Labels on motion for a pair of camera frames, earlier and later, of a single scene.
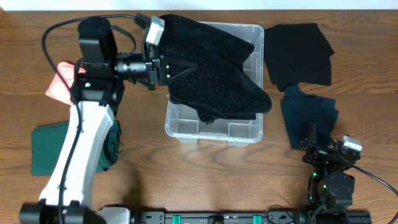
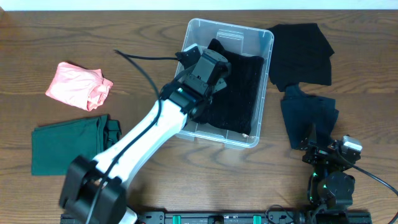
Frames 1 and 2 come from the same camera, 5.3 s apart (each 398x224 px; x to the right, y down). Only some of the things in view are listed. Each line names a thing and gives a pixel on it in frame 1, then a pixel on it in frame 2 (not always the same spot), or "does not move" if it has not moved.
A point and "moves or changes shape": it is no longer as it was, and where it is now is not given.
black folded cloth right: (298, 54) does not move
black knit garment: (219, 87) moves or changes shape
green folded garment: (47, 141) does not move
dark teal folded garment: (301, 111) does not move
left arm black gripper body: (153, 72) -> (222, 78)
